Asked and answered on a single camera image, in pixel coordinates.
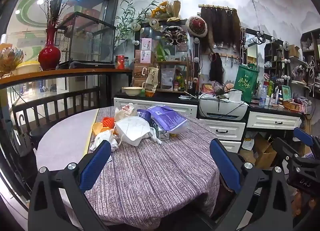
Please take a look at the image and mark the white plastic bag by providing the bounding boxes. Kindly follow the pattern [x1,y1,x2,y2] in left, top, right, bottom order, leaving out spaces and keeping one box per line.
[114,103,138,122]

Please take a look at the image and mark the black railing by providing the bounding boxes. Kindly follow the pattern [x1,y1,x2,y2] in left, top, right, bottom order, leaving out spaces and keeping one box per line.
[11,87,101,135]

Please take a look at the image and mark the purple striped tablecloth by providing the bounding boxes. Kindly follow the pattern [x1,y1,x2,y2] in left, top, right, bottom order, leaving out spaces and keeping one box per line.
[84,106,221,227]

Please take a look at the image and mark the white drawer unit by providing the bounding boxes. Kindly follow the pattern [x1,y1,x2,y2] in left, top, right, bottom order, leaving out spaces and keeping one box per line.
[198,118,247,153]

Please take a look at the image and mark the small framed picture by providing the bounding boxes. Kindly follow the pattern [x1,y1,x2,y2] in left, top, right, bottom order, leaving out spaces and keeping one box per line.
[281,85,293,102]

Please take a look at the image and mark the row of brown hairpieces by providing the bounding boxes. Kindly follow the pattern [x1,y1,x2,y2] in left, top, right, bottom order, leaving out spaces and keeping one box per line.
[200,6,242,55]

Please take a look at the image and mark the purple plastic packet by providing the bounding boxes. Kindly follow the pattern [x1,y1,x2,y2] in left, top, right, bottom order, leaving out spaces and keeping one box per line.
[146,105,188,132]

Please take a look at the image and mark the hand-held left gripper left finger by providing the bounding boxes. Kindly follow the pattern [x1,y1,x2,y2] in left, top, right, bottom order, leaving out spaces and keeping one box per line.
[28,140,112,231]

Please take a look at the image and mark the dark blue paper cup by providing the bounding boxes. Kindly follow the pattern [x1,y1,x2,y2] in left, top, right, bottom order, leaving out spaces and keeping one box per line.
[137,109,152,125]

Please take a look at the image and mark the white desk drawer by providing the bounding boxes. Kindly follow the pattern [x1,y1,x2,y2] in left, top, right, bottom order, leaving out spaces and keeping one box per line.
[246,110,303,131]

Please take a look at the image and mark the red fur-trimmed hat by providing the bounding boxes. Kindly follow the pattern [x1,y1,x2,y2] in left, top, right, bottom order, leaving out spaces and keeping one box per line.
[185,16,209,38]

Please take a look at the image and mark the white cabinet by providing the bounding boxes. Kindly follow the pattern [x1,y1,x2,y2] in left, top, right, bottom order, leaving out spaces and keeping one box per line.
[114,96,198,119]

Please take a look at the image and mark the cardboard box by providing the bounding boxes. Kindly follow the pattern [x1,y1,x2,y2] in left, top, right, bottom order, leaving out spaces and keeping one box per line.
[239,133,278,171]

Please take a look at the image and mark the black wall shelf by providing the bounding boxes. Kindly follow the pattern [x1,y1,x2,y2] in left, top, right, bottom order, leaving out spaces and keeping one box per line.
[300,28,320,97]

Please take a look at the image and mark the cream paper bag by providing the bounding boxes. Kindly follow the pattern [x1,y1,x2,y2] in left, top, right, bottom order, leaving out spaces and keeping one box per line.
[145,67,159,92]

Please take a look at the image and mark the black hanging wig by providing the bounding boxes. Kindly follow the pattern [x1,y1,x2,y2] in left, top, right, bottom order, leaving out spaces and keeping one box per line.
[209,53,224,85]

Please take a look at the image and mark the crumpled white tissue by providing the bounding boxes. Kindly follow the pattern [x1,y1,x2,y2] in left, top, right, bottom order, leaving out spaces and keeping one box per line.
[89,130,119,153]

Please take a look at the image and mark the white printer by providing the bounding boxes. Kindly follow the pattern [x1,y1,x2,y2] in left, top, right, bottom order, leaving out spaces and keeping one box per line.
[198,91,249,122]

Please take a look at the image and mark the green bamboo plant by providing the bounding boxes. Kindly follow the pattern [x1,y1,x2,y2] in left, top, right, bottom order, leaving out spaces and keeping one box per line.
[114,0,159,47]

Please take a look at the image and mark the small wooden shelf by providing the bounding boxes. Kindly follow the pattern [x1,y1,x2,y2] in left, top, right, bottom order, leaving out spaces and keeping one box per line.
[154,59,191,93]

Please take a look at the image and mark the orange foam net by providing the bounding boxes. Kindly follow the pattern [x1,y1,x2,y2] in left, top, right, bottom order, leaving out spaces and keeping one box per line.
[101,117,116,129]

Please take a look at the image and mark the orange yellow scrap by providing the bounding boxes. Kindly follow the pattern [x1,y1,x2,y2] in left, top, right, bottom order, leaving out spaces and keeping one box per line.
[92,122,106,137]

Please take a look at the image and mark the sunflower bouquet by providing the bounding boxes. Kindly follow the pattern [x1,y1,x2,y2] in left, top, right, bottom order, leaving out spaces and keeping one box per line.
[149,0,181,22]

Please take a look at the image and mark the yellow plastic container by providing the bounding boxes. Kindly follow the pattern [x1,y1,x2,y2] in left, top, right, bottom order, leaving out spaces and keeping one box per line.
[15,61,41,76]

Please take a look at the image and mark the green white milk carton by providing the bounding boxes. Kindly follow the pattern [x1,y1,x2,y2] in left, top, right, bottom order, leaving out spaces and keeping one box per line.
[150,121,173,141]

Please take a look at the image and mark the green shopping bag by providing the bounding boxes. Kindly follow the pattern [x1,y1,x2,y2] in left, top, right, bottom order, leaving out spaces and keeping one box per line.
[234,64,259,104]

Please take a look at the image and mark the wooden counter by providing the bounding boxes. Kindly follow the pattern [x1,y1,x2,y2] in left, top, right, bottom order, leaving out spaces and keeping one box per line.
[0,68,133,90]

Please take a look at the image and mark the stack of brown boxes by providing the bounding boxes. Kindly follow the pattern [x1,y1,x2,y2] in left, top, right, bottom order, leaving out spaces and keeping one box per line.
[132,49,153,88]

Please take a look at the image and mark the glass wire cage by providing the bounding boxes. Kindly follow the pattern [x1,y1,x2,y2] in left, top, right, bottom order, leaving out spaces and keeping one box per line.
[54,11,117,68]

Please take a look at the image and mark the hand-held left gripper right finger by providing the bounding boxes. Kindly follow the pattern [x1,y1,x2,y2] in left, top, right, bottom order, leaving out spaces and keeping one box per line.
[209,138,294,231]

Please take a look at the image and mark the black cable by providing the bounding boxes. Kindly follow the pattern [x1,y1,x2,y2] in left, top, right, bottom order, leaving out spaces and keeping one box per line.
[200,84,241,120]

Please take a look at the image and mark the red vase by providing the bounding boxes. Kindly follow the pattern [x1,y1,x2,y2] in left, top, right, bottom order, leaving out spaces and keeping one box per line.
[38,28,61,71]

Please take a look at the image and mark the golden lotus ornament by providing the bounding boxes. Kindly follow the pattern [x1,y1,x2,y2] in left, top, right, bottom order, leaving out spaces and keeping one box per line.
[0,46,24,75]

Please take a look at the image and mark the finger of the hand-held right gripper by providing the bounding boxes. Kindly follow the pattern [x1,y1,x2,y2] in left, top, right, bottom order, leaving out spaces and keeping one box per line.
[293,127,320,152]
[271,137,308,170]

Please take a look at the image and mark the vanity mirror with bulbs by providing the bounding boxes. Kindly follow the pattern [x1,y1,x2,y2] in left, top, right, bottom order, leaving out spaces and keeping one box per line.
[241,28,288,82]

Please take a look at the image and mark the ornate headdress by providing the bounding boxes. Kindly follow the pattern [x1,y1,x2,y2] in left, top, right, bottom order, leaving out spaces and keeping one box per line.
[162,26,188,46]

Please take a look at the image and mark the white face mask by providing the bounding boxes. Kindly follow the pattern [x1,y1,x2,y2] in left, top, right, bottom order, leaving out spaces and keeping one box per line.
[114,117,163,147]

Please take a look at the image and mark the cream bowl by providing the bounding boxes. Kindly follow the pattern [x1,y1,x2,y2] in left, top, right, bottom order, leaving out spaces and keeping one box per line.
[122,87,144,96]

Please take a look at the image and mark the dried branches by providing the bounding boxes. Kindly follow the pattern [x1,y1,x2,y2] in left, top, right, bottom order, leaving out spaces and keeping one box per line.
[40,0,69,28]

